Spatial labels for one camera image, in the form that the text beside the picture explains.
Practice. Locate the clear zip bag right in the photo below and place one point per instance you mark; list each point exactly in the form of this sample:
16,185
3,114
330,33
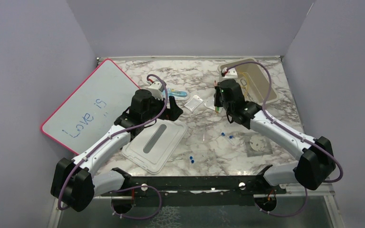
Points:
209,103

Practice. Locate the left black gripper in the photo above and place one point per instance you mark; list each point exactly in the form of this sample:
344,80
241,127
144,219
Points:
175,111

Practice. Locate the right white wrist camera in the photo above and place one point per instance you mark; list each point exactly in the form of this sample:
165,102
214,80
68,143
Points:
230,73

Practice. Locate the white plastic bin lid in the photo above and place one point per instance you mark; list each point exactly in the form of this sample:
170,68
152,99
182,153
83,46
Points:
152,148

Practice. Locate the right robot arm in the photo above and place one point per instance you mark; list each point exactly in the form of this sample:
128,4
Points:
314,157

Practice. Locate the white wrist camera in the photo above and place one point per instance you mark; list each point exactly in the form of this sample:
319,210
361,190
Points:
156,89
230,73

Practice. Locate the green stirring stick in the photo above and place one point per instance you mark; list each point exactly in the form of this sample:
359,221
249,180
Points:
217,108

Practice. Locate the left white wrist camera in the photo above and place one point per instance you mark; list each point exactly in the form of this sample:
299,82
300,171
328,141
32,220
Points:
156,89

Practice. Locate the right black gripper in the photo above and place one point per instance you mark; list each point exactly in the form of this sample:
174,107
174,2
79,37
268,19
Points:
217,102

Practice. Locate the tan rubber tubing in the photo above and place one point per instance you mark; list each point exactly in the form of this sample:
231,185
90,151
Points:
250,85

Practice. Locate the clear zip bag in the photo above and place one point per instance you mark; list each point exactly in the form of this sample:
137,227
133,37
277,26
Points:
193,103
209,103

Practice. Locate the beige plastic bin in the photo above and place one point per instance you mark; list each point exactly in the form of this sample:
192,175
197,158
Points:
257,74

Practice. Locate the blue packaged item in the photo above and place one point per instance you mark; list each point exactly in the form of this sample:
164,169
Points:
179,95

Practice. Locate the pink framed whiteboard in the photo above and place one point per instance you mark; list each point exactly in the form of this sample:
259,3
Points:
86,115

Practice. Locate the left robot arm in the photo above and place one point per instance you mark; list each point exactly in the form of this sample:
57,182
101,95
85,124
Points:
74,184

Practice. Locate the clear zip bag left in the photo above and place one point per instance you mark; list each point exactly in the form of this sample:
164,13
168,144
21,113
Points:
193,103

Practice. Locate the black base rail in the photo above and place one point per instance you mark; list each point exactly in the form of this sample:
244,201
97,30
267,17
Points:
184,191

